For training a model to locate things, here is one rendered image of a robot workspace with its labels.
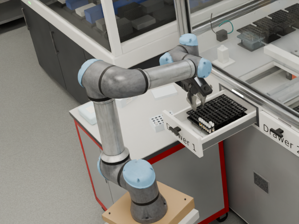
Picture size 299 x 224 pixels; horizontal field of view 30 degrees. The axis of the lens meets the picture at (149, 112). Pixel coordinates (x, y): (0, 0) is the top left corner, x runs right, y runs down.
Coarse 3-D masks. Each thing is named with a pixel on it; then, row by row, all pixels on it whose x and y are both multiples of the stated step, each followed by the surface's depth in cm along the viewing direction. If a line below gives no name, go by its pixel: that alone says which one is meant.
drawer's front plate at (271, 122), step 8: (264, 112) 248; (264, 120) 249; (272, 120) 243; (288, 128) 237; (272, 136) 249; (288, 136) 238; (296, 136) 233; (288, 144) 240; (296, 144) 235; (296, 152) 238
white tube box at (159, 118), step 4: (172, 112) 282; (156, 116) 281; (160, 116) 282; (152, 120) 279; (156, 120) 278; (160, 120) 278; (152, 124) 278; (160, 124) 275; (156, 128) 275; (160, 128) 276; (164, 128) 277
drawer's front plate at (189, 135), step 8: (168, 112) 259; (168, 120) 259; (176, 120) 253; (168, 128) 263; (184, 128) 248; (176, 136) 259; (184, 136) 251; (192, 136) 244; (184, 144) 255; (192, 144) 247; (200, 144) 242; (200, 152) 245
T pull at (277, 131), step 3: (270, 129) 241; (273, 129) 240; (276, 129) 240; (279, 129) 240; (273, 132) 240; (276, 132) 238; (279, 132) 238; (282, 132) 239; (279, 135) 237; (282, 135) 236
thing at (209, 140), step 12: (216, 96) 272; (228, 96) 274; (252, 108) 260; (180, 120) 266; (240, 120) 253; (252, 120) 257; (204, 132) 258; (216, 132) 247; (228, 132) 251; (204, 144) 246
